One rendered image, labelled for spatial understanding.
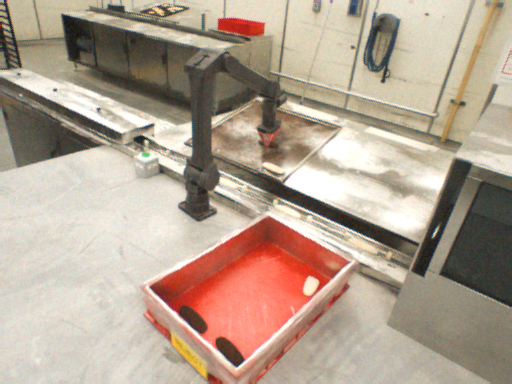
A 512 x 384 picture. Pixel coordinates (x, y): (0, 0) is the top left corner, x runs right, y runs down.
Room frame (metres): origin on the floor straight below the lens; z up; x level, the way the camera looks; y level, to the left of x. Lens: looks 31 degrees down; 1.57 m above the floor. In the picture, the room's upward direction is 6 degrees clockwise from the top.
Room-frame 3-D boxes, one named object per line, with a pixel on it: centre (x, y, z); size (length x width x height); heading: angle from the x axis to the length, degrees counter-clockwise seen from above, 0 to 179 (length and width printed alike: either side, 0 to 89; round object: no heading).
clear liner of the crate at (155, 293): (0.68, -0.02, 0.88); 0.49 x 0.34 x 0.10; 142
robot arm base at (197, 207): (1.08, 0.21, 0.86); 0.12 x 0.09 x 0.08; 51
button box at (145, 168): (1.30, 0.46, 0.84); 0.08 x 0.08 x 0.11; 57
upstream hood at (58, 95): (1.87, 1.08, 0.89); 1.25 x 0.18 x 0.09; 57
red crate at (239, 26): (5.09, 0.44, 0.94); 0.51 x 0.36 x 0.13; 61
